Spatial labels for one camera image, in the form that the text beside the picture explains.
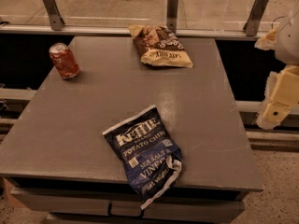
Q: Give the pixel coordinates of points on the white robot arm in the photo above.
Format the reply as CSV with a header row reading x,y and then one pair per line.
x,y
284,40

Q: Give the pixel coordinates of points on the blue Kettle chip bag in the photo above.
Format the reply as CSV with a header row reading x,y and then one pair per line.
x,y
151,158

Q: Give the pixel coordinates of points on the grey table cabinet base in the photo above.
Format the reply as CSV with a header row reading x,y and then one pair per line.
x,y
80,206

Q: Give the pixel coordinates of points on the brown chip bag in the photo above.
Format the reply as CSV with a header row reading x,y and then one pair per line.
x,y
159,46

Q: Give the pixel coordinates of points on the left metal railing bracket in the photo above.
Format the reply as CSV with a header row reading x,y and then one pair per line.
x,y
56,20

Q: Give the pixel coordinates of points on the metal railing bracket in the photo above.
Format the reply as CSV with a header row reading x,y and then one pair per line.
x,y
56,20
172,15
252,25

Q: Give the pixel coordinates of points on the red soda can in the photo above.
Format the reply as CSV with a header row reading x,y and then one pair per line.
x,y
64,60

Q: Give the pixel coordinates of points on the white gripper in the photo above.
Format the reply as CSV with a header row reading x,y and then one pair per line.
x,y
288,42

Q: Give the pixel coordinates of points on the middle metal railing bracket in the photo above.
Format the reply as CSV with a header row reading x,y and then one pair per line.
x,y
172,15

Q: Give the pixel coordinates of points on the right metal railing bracket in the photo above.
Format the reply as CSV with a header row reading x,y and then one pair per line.
x,y
252,25

